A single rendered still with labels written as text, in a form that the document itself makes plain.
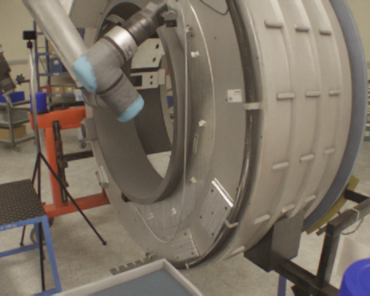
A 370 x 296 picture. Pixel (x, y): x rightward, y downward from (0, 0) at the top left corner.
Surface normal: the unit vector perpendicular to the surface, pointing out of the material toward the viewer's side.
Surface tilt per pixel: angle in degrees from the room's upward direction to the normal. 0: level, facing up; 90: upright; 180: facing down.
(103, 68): 93
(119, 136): 54
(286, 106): 84
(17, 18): 90
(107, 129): 61
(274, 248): 90
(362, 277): 0
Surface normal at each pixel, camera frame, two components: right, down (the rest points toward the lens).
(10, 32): -0.29, 0.27
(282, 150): 0.55, 0.30
